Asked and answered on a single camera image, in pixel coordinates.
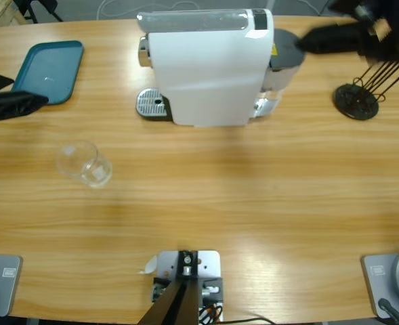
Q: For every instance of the clear drinking glass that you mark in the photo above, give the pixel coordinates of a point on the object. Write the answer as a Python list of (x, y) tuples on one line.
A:
[(90, 172)]

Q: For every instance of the grey translucent machine lever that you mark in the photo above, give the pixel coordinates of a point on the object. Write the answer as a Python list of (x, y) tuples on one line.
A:
[(192, 22)]

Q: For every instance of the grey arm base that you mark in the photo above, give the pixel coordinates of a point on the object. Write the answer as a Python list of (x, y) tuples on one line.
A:
[(2, 281), (389, 277)]

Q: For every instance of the white capsule coffee machine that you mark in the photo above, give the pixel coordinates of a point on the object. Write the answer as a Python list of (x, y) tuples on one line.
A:
[(206, 74)]

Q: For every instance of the teal plastic tray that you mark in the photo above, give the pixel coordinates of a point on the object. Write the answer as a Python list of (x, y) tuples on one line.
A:
[(53, 64)]

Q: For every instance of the clear water tank dark lid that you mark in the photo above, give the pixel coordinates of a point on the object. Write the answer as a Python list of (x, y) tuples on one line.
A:
[(282, 54)]

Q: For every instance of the black chair legs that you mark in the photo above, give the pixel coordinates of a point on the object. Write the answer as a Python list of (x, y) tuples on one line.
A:
[(46, 2)]

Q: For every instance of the metal grille drip tray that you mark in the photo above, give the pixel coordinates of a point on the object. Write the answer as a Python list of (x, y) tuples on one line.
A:
[(150, 103)]

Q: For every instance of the white tape tab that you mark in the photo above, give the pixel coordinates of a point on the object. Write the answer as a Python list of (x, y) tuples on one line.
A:
[(150, 265)]

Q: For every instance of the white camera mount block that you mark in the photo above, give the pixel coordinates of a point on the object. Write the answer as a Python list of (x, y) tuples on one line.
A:
[(209, 264)]

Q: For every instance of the black camera post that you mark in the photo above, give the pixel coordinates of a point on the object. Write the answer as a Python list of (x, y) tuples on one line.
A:
[(179, 304)]

